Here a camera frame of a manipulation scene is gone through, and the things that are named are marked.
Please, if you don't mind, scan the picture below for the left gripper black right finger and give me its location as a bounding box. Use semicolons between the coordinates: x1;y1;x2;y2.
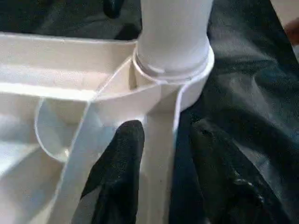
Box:
188;119;292;224

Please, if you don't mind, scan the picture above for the white plastic table leg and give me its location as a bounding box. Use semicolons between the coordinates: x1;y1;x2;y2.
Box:
135;0;214;79

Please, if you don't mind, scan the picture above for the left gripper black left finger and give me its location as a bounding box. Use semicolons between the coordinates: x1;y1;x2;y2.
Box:
81;120;146;224

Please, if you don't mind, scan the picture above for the black plastic mat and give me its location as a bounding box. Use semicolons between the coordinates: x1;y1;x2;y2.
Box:
0;0;299;224

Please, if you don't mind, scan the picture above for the white plastic table top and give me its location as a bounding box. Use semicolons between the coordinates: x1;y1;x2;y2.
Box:
0;32;215;224

